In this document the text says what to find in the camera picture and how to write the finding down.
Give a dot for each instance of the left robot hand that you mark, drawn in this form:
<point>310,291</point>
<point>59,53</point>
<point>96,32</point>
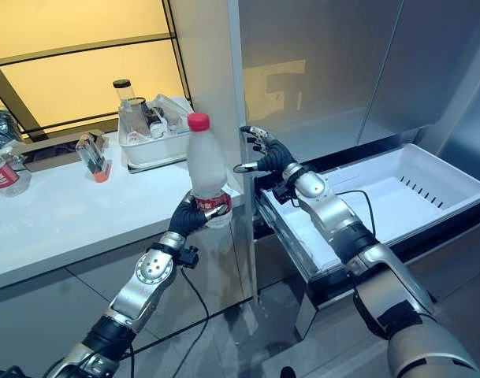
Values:
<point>187,217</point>

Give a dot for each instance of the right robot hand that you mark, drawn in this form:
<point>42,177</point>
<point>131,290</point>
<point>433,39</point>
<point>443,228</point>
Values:
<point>272,153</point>

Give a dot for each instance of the red-capped water bottle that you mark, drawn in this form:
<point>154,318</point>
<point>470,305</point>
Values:
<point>206,169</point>

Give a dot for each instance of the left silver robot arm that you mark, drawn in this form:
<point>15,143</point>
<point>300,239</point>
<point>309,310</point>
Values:
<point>133,293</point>

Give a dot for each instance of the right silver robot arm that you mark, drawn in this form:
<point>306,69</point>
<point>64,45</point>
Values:
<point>381,291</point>

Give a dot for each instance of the silver refrigerator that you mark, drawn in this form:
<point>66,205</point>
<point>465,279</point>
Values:
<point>362,71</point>

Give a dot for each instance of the white plastic tub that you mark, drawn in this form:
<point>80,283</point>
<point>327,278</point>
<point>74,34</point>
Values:
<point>155,147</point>

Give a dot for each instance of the grey counter cabinet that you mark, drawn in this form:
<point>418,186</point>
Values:
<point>117,252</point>

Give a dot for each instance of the clear box with orange base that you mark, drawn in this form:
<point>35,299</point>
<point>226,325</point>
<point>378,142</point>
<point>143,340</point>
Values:
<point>94,159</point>

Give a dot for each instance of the clear plastic packet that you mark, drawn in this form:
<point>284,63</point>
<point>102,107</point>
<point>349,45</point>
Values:
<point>172,108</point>

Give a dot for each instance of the dark-lidded glass cup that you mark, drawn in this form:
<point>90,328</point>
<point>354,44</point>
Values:
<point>138,114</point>

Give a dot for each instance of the white freezer drawer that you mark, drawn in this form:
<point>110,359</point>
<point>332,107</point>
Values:
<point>377,212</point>

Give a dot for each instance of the black-lidded glass jar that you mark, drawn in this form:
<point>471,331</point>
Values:
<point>123,98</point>

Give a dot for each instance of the brown cardboard box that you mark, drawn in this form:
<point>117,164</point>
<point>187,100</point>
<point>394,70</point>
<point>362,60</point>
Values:
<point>62,147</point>

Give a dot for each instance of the red-labelled water bottle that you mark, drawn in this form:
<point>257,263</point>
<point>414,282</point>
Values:
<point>5,177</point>

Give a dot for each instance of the black-framed window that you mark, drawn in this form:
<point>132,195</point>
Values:
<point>82,63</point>

